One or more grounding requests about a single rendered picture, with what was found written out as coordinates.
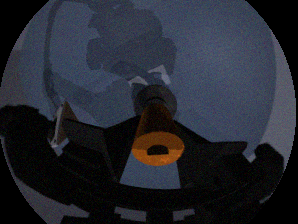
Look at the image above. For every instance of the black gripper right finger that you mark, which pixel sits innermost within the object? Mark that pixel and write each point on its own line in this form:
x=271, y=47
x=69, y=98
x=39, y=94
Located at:
x=199, y=155

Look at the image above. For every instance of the orange knob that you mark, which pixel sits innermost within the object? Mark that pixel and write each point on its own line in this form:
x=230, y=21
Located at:
x=157, y=140

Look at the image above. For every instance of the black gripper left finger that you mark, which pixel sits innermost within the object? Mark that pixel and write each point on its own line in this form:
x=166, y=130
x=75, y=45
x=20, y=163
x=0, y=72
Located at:
x=115, y=143

